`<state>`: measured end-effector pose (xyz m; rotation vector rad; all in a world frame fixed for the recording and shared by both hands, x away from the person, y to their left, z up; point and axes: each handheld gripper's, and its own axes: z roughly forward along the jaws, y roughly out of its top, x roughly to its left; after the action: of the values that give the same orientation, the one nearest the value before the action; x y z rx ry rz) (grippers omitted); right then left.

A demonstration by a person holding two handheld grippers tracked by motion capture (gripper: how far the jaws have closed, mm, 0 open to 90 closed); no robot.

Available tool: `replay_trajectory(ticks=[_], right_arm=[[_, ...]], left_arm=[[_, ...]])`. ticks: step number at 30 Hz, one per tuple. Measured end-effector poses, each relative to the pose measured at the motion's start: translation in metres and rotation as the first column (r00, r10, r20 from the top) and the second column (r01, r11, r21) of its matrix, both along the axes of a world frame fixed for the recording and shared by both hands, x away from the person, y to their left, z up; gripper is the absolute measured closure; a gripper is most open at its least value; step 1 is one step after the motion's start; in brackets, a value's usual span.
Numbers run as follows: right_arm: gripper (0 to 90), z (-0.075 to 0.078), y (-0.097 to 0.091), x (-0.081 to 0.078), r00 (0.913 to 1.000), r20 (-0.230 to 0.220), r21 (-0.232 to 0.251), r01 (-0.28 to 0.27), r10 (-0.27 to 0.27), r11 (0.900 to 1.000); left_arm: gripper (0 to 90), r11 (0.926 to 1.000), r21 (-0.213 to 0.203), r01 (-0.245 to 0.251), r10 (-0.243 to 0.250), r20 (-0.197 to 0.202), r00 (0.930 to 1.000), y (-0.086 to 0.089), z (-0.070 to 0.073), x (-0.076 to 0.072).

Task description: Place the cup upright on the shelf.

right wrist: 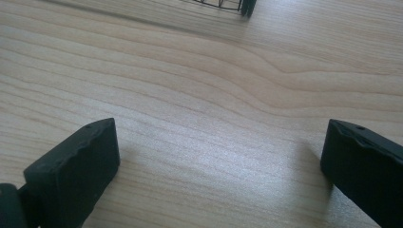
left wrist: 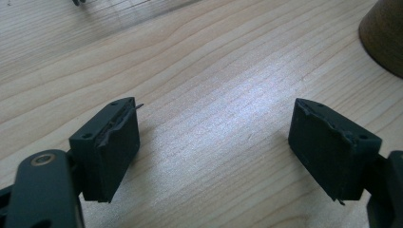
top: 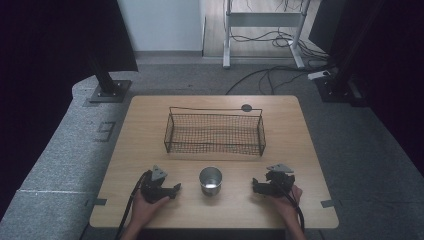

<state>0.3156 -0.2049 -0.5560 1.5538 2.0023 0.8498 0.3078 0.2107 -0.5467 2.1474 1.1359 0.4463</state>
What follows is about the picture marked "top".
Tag long black floor cable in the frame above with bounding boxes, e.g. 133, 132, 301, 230
225, 64, 323, 96

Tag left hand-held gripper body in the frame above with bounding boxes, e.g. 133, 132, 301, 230
140, 164, 172, 204

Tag metal cup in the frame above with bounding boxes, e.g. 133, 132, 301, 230
198, 166, 224, 197

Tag square floor hatch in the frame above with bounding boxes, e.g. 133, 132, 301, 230
93, 120, 117, 143

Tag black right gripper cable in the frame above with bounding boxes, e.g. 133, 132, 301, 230
275, 179, 306, 234

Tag white power strip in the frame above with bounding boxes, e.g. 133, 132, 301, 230
306, 69, 332, 81

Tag white desk frame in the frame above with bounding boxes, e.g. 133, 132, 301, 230
222, 0, 312, 70

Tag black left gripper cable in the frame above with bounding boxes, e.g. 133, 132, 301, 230
113, 169, 153, 240

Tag black wire mesh basket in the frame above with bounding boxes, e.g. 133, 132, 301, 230
163, 106, 267, 157

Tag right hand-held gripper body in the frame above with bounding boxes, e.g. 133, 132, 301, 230
265, 162, 296, 198

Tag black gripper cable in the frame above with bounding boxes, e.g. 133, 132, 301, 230
275, 179, 306, 234
113, 169, 153, 240

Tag black floor cable bundle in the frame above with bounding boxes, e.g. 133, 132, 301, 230
229, 29, 331, 62

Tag person's right hand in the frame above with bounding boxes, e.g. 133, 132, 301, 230
266, 184, 304, 228

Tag black stand with base plate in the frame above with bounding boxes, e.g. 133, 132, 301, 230
87, 49, 133, 104
314, 0, 388, 108

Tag dark curtain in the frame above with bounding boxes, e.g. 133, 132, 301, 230
0, 0, 139, 219
308, 0, 424, 168

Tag person's left hand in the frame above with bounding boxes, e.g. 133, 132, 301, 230
131, 191, 171, 231

